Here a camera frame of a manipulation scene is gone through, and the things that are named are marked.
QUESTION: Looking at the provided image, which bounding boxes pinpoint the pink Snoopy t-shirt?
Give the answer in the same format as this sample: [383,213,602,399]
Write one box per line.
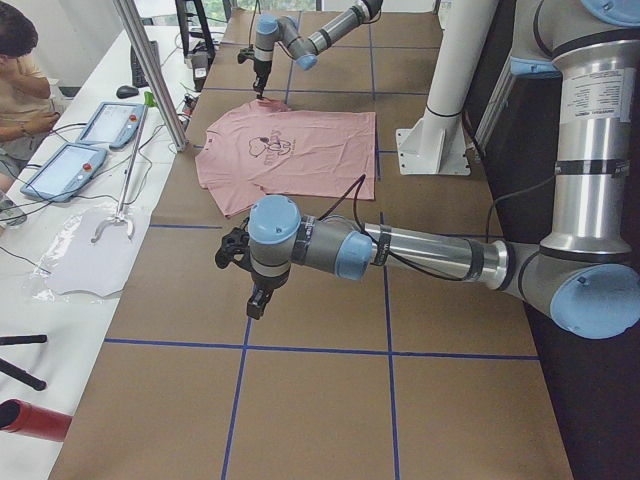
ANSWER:
[195,99,376,217]

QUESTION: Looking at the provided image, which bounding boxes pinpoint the red cylinder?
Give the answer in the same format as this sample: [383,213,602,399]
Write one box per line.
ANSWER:
[1,399,73,442]

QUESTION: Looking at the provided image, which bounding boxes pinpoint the near teach pendant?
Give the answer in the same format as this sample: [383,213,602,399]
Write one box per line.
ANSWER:
[20,143,107,202]

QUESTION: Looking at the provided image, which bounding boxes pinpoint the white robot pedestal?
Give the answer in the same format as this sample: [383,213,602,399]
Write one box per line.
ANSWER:
[396,0,499,176]

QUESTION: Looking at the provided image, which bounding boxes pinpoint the black computer mouse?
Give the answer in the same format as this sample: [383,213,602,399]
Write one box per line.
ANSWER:
[116,85,139,99]

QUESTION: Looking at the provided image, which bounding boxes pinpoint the black keyboard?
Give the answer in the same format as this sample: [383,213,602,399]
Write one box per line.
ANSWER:
[130,40,160,88]

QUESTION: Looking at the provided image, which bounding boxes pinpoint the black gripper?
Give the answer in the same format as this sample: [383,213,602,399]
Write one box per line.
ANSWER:
[253,52,271,99]
[246,263,289,319]

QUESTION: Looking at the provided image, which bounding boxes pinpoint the teach pendant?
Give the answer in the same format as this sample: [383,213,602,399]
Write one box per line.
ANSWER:
[20,143,107,202]
[76,102,147,149]

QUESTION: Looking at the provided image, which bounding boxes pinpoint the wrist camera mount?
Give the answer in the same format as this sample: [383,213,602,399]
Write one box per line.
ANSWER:
[214,218,252,272]
[237,44,255,64]

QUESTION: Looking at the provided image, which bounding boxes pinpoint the far teach pendant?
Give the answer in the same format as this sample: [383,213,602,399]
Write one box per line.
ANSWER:
[76,102,147,149]

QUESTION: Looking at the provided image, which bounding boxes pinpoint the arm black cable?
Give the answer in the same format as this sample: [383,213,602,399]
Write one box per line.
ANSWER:
[319,174,481,284]

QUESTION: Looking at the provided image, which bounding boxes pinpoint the black box with label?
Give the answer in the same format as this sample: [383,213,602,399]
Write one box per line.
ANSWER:
[185,51,215,92]

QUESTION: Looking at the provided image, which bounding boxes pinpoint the white cloth in plastic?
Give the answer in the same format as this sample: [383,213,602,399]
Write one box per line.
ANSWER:
[29,205,151,300]

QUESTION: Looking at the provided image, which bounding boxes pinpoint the aluminium frame post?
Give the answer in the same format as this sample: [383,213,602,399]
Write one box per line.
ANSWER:
[113,0,188,152]

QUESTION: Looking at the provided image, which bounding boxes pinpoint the seated person beige shirt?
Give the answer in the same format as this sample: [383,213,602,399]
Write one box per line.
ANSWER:
[1,2,60,192]

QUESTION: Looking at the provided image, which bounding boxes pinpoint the metal reacher grabber tool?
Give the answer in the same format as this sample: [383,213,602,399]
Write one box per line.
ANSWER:
[90,103,149,244]

